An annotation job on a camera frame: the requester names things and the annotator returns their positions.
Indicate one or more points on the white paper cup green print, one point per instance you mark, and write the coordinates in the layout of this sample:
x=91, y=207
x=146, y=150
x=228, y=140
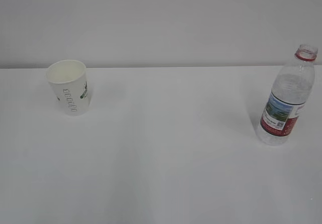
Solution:
x=68, y=81

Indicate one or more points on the clear water bottle red label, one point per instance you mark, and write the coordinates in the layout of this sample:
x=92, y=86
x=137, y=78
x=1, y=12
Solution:
x=289, y=93

